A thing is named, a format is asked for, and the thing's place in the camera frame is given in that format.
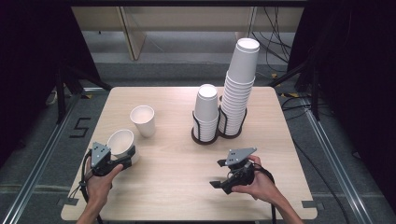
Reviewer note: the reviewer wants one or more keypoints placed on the black curtain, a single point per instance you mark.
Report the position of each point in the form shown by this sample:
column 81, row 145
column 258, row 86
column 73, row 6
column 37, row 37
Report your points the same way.
column 358, row 77
column 28, row 62

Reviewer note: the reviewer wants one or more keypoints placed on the person's right hand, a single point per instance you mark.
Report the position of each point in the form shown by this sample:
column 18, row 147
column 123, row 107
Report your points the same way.
column 263, row 186

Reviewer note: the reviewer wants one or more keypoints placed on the tall stack of white cups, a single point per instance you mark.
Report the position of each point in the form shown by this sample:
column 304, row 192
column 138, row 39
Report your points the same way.
column 241, row 71

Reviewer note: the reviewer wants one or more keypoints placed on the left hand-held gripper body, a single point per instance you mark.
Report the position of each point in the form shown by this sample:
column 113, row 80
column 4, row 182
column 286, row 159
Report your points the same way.
column 100, row 155

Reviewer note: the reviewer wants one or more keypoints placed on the person's left hand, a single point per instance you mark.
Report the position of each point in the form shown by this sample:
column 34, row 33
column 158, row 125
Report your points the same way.
column 99, row 186

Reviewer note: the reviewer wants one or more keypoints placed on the aluminium floor rail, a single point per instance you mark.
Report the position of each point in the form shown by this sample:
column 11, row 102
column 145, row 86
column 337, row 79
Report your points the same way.
column 339, row 168
column 40, row 168

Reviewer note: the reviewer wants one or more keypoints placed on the black metal stand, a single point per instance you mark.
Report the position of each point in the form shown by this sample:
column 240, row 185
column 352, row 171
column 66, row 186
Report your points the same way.
column 315, row 93
column 60, row 96

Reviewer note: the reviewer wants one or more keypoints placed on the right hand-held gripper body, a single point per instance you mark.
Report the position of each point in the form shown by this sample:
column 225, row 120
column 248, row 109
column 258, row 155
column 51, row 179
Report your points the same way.
column 239, row 156

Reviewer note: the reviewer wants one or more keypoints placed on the grey tape piece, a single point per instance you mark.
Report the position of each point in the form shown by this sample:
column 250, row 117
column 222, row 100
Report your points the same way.
column 311, row 204
column 67, row 201

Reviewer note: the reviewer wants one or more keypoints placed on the short stack of white cups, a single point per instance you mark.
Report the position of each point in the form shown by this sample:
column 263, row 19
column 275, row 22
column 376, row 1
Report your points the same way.
column 206, row 105

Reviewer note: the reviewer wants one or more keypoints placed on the white paper cup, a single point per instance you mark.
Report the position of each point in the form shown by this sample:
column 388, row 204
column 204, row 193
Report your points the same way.
column 120, row 141
column 146, row 124

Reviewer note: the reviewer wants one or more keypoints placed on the white background desk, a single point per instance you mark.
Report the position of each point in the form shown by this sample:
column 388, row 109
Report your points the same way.
column 193, row 18

